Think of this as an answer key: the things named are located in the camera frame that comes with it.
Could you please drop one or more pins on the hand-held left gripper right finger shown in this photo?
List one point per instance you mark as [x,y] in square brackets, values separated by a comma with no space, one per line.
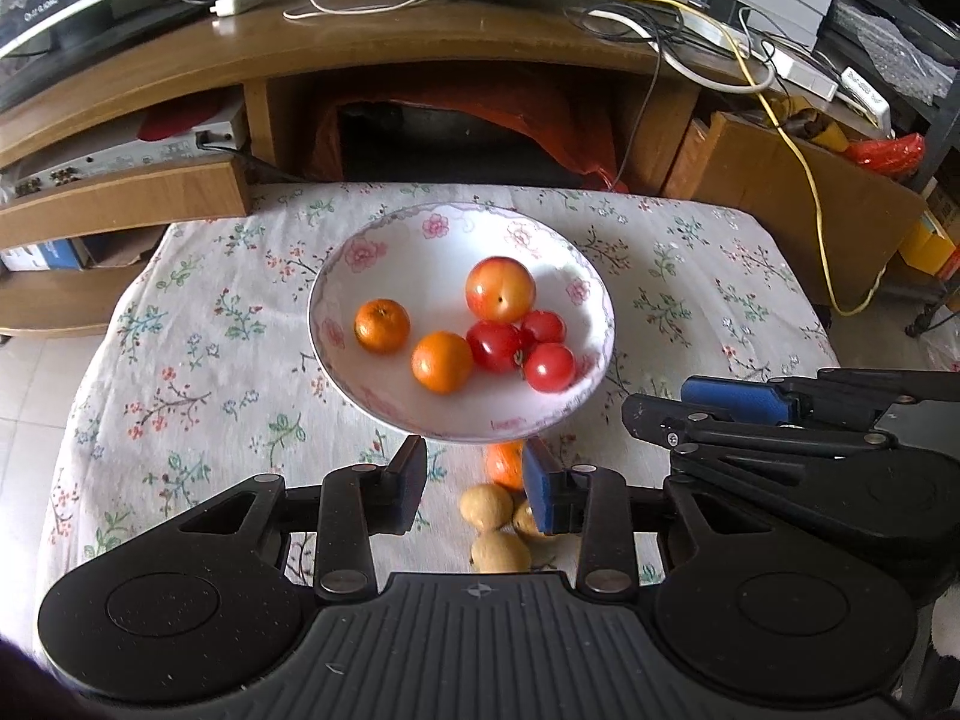
[540,487]

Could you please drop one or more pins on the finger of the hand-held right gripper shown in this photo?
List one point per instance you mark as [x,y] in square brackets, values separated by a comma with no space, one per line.
[750,439]
[739,399]

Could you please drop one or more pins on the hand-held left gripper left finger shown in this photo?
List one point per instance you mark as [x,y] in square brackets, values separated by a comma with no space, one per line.
[409,491]

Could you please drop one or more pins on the brown longan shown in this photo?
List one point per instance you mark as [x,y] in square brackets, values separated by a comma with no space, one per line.
[500,553]
[487,506]
[521,522]

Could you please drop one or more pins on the small smooth orange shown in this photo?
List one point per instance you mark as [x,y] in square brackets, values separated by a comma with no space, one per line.
[504,466]
[442,362]

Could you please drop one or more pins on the red cherry tomato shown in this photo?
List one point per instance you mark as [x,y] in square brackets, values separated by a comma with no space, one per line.
[493,346]
[550,368]
[544,326]

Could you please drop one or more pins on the bumpy orange mandarin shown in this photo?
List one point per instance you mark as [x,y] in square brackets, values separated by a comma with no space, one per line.
[382,326]

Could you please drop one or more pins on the white floral porcelain bowl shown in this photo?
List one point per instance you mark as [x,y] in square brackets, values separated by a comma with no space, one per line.
[420,270]

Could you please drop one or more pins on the brown cardboard box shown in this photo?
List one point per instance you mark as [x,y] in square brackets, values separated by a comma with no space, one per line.
[787,195]

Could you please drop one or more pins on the floral white tablecloth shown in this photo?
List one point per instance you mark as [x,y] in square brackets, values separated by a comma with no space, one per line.
[225,360]

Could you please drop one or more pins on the yellow box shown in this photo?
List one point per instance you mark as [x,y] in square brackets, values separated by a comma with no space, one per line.
[928,244]

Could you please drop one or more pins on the red plastic bag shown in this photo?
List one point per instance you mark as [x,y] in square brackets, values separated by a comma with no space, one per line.
[889,154]

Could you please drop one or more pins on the white rectangular adapter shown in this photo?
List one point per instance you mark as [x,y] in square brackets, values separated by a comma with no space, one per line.
[866,96]

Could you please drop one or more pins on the red cloth under stand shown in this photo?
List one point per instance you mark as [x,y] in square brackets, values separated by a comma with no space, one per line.
[487,116]

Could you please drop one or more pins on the clear bubble wrap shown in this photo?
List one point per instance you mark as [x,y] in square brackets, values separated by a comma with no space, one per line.
[900,45]

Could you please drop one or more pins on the small black adapter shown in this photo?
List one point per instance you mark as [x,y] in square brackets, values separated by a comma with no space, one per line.
[714,3]

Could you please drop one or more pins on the blue white box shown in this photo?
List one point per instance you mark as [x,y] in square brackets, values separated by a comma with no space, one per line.
[45,255]

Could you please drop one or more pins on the silver media player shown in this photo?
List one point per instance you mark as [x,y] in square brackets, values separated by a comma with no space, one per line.
[112,157]

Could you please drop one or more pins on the wooden television stand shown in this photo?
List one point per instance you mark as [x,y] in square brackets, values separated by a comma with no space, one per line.
[420,45]

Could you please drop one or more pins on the small white power adapter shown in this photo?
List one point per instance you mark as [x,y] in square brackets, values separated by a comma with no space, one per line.
[236,1]

